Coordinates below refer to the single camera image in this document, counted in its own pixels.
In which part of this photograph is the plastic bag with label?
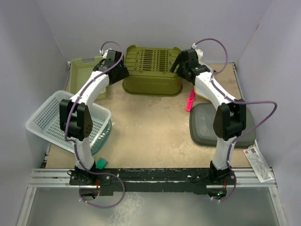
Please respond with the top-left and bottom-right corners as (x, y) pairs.
(243, 146), (275, 183)

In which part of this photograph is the pink plastic clip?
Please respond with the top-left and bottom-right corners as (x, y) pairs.
(186, 89), (195, 112)

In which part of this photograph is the olive green plastic tub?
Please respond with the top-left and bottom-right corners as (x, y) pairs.
(122, 45), (182, 97)

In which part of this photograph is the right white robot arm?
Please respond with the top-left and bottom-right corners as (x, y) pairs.
(170, 48), (246, 184)

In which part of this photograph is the white perforated plastic basket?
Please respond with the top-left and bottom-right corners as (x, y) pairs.
(26, 90), (111, 153)

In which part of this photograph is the light green plastic basket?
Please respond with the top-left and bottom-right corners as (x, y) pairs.
(69, 56), (102, 94)

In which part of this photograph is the large grey plastic tub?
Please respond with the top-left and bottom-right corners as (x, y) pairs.
(189, 103), (256, 149)

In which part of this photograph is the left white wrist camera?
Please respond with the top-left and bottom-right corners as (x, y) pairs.
(99, 48), (112, 59)

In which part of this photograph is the teal transparent basket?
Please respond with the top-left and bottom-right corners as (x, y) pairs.
(91, 120), (112, 155)

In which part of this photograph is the white board yellow frame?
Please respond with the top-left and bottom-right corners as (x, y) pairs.
(194, 61), (217, 101)

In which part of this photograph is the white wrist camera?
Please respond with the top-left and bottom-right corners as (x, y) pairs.
(191, 43), (203, 58)
(99, 48), (112, 59)

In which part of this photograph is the teal green sponge block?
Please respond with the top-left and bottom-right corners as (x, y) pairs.
(96, 158), (108, 170)

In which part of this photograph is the aluminium frame rail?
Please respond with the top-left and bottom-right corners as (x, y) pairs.
(16, 168), (80, 226)

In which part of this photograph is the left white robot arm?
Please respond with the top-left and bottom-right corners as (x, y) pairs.
(59, 49), (129, 185)

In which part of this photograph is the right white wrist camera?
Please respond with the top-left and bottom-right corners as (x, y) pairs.
(191, 43), (203, 58)

